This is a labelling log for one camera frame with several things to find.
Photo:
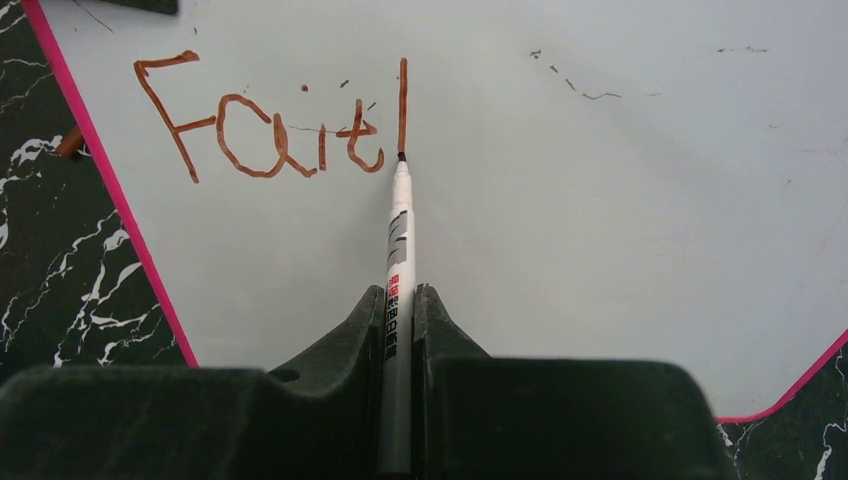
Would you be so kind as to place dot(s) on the brown marker cap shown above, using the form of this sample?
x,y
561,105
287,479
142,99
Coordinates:
x,y
71,143

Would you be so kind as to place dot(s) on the pink framed whiteboard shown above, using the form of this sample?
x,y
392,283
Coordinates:
x,y
658,180

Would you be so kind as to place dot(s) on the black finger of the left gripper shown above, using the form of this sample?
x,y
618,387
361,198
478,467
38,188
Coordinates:
x,y
165,7

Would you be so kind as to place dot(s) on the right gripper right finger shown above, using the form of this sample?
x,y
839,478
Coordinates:
x,y
481,417

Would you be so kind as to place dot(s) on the white whiteboard marker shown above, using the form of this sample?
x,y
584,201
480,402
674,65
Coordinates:
x,y
394,458

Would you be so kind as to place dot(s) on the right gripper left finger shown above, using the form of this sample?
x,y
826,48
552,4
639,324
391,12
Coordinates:
x,y
314,417

